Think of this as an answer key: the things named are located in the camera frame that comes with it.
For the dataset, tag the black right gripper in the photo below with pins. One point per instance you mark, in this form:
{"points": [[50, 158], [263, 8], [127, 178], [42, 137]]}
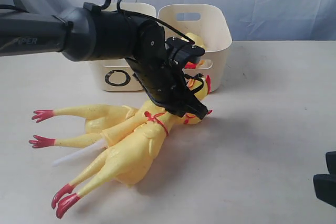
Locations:
{"points": [[324, 184]]}

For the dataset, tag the cream bin marked X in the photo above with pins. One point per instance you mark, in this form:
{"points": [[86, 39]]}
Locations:
{"points": [[207, 26]]}

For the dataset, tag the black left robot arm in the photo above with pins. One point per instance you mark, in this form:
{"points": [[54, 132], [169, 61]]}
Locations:
{"points": [[90, 33]]}

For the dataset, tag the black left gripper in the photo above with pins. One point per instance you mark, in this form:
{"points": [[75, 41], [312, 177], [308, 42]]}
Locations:
{"points": [[163, 80]]}

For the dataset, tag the chicken head with white tube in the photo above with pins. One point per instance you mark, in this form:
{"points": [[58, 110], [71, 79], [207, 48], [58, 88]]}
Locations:
{"points": [[86, 150]]}

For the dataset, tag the cream bin marked O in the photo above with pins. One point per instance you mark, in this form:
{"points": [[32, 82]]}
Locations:
{"points": [[116, 75]]}

